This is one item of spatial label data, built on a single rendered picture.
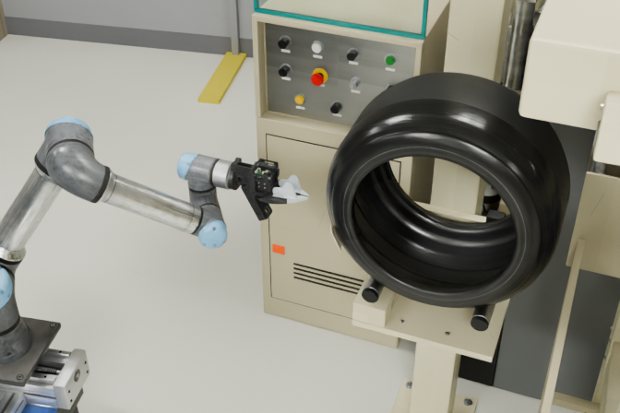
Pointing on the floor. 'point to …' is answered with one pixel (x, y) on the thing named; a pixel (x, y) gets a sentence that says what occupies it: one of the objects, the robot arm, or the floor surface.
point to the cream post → (427, 391)
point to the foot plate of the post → (411, 395)
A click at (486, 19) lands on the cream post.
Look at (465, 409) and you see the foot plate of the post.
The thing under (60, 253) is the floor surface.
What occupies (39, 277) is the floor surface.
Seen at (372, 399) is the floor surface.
